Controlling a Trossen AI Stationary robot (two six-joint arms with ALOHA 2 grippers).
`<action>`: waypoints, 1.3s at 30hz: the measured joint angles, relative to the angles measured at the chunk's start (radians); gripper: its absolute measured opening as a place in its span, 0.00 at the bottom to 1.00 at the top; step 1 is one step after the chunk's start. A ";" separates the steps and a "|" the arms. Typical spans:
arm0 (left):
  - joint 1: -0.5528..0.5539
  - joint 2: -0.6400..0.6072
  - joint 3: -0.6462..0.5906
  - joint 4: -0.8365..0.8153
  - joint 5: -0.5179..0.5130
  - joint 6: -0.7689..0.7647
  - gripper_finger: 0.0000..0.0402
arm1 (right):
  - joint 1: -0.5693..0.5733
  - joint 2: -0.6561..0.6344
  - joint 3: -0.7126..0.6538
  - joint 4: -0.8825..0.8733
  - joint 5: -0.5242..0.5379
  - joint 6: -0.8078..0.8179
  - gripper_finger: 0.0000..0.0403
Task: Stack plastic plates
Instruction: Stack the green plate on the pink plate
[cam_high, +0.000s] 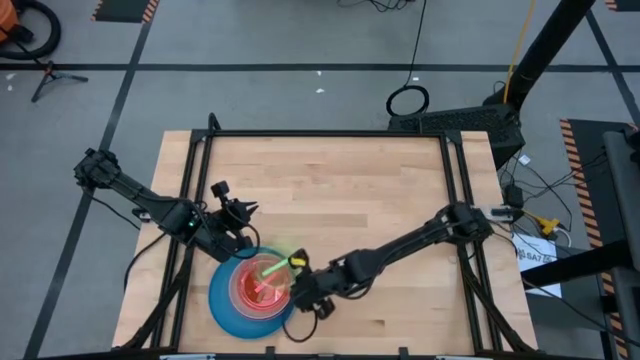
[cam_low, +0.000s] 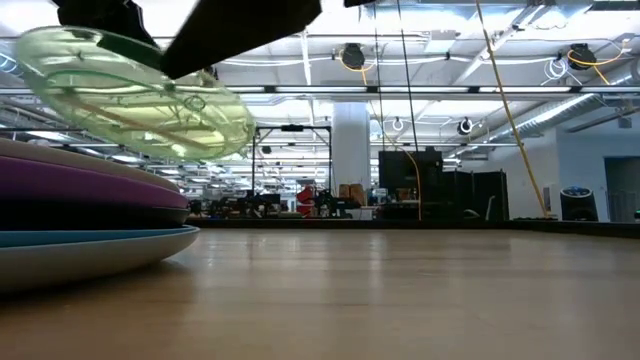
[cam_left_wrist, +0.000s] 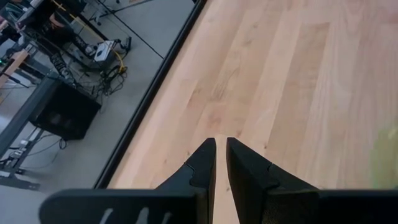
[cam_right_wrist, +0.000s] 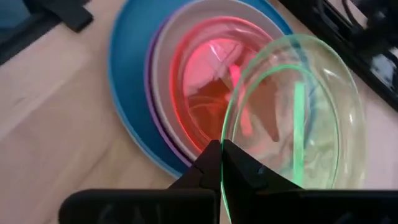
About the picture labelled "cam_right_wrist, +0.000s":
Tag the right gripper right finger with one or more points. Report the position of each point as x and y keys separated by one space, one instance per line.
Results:
x=264 y=205

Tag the purple plastic plate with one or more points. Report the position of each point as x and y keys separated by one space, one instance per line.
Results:
x=147 y=87

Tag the red transparent plastic plate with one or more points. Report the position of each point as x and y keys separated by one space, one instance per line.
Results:
x=202 y=93

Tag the large blue plastic plate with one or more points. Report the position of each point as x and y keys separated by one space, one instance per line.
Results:
x=127 y=68

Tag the white plastic plate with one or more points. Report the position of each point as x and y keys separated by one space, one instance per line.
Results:
x=217 y=9

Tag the green transparent plate with stripe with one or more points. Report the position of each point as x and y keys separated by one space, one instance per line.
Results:
x=326 y=93

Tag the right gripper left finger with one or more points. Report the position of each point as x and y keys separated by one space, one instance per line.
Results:
x=186 y=205

